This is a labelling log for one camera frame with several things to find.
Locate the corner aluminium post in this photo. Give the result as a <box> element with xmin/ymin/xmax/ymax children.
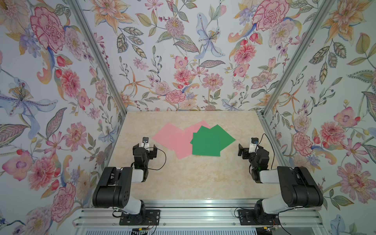
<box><xmin>258</xmin><ymin>1</ymin><xmax>335</xmax><ymax>118</ymax></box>
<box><xmin>67</xmin><ymin>0</ymin><xmax>127</xmax><ymax>117</ymax></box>

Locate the green paper front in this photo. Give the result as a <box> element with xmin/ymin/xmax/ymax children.
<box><xmin>192</xmin><ymin>133</ymin><xmax>220</xmax><ymax>157</ymax></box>

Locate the pink paper left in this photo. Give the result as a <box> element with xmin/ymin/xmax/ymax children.
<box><xmin>152</xmin><ymin>123</ymin><xmax>184</xmax><ymax>150</ymax></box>

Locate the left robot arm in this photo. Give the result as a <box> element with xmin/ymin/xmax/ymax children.
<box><xmin>92</xmin><ymin>145</ymin><xmax>158</xmax><ymax>217</ymax></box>

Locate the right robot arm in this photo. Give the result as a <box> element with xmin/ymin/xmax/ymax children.
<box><xmin>238</xmin><ymin>144</ymin><xmax>324</xmax><ymax>219</ymax></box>

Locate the pink paper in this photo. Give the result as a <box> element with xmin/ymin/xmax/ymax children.
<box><xmin>152</xmin><ymin>123</ymin><xmax>184</xmax><ymax>150</ymax></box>
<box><xmin>172</xmin><ymin>120</ymin><xmax>210</xmax><ymax>160</ymax></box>

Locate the pink paper middle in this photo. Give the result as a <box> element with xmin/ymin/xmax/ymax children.
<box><xmin>172</xmin><ymin>120</ymin><xmax>210</xmax><ymax>160</ymax></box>

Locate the aluminium rail frame front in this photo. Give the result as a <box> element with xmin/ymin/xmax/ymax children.
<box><xmin>73</xmin><ymin>199</ymin><xmax>327</xmax><ymax>235</ymax></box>

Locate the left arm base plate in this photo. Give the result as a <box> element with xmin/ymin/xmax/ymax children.
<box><xmin>119</xmin><ymin>210</ymin><xmax>161</xmax><ymax>226</ymax></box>

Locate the left corner aluminium post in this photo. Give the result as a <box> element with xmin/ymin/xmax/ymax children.
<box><xmin>67</xmin><ymin>0</ymin><xmax>127</xmax><ymax>117</ymax></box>

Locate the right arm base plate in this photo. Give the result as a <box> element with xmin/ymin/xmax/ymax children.
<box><xmin>236</xmin><ymin>209</ymin><xmax>281</xmax><ymax>227</ymax></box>

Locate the green paper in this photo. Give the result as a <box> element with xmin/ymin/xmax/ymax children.
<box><xmin>192</xmin><ymin>133</ymin><xmax>220</xmax><ymax>157</ymax></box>
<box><xmin>190</xmin><ymin>124</ymin><xmax>236</xmax><ymax>150</ymax></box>

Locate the right corner aluminium post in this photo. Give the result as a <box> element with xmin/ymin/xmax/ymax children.
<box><xmin>258</xmin><ymin>1</ymin><xmax>335</xmax><ymax>118</ymax></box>

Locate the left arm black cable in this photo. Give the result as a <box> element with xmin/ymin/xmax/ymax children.
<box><xmin>146</xmin><ymin>146</ymin><xmax>167</xmax><ymax>171</ymax></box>

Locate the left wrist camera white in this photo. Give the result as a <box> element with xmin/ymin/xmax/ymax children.
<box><xmin>140</xmin><ymin>137</ymin><xmax>150</xmax><ymax>148</ymax></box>

